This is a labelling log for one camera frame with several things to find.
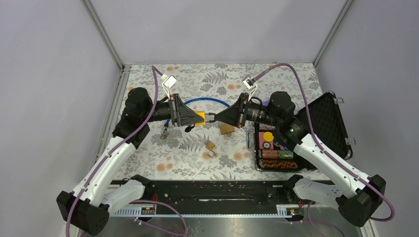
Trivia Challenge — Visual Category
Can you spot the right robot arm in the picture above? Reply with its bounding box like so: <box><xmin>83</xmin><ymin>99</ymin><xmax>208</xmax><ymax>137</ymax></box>
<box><xmin>214</xmin><ymin>91</ymin><xmax>386</xmax><ymax>227</ymax></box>

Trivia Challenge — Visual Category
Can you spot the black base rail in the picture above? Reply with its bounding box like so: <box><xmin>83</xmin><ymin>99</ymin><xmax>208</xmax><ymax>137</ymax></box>
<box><xmin>108</xmin><ymin>179</ymin><xmax>328</xmax><ymax>216</ymax></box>

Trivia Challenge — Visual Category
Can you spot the large brass padlock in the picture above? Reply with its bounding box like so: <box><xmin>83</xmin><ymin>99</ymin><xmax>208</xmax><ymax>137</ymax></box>
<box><xmin>219</xmin><ymin>123</ymin><xmax>235</xmax><ymax>135</ymax></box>

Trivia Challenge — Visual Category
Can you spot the black poker chip case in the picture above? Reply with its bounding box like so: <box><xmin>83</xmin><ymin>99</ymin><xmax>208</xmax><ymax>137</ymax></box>
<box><xmin>253</xmin><ymin>91</ymin><xmax>353</xmax><ymax>172</ymax></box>

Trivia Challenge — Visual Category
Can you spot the blue cable lock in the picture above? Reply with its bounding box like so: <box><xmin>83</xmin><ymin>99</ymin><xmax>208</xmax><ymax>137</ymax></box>
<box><xmin>161</xmin><ymin>97</ymin><xmax>230</xmax><ymax>139</ymax></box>

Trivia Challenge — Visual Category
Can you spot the yellow round chip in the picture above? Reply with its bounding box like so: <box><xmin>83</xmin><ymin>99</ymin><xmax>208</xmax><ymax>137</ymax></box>
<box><xmin>263</xmin><ymin>132</ymin><xmax>274</xmax><ymax>142</ymax></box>

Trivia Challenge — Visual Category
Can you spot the floral table mat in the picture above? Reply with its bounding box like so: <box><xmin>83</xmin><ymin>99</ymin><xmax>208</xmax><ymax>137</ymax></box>
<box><xmin>116</xmin><ymin>63</ymin><xmax>323</xmax><ymax>180</ymax></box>

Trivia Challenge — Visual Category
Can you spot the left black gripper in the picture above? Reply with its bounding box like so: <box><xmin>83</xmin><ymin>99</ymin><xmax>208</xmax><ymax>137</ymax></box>
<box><xmin>143</xmin><ymin>93</ymin><xmax>205</xmax><ymax>126</ymax></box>

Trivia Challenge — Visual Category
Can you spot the small brass padlock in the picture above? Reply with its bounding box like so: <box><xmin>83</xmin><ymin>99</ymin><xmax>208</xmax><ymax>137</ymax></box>
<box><xmin>206</xmin><ymin>141</ymin><xmax>216</xmax><ymax>158</ymax></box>

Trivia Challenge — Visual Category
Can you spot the yellow padlock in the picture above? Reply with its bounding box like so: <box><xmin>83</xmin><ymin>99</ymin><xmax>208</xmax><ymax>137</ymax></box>
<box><xmin>195</xmin><ymin>111</ymin><xmax>216</xmax><ymax>126</ymax></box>

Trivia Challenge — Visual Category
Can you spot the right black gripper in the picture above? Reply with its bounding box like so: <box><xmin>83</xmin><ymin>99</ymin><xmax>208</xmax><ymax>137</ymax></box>
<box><xmin>214</xmin><ymin>93</ymin><xmax>281</xmax><ymax>129</ymax></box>

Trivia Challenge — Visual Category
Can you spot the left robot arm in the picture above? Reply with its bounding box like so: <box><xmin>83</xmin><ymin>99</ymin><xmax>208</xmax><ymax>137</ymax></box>
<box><xmin>56</xmin><ymin>87</ymin><xmax>204</xmax><ymax>237</ymax></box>

